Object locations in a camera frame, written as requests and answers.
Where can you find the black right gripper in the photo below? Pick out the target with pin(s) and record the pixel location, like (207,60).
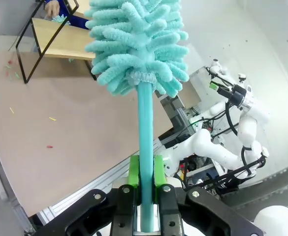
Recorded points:
(232,94)

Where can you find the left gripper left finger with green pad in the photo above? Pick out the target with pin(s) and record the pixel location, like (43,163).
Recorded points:
(134,172)

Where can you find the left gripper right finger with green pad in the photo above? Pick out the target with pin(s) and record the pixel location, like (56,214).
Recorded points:
(159,172)

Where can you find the teal microfibre duster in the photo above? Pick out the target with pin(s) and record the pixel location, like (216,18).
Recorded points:
(146,123)

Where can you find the small teal duster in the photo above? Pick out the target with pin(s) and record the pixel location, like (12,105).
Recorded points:
(60,19)

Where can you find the person's blue sleeved forearm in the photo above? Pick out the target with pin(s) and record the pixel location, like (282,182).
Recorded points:
(72,12)

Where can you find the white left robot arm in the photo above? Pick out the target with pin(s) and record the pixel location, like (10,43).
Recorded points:
(276,221)

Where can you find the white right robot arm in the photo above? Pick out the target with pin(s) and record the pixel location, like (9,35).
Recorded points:
(207,145)

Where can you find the person's hand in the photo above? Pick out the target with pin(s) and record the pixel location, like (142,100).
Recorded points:
(52,7)

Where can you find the brown cardboard box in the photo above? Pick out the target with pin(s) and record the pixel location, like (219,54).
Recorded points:
(191,91)

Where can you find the aluminium table frame rail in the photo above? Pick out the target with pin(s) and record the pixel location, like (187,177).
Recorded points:
(104,182)

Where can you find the wooden shelf, black metal frame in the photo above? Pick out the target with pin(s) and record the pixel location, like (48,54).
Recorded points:
(60,41)

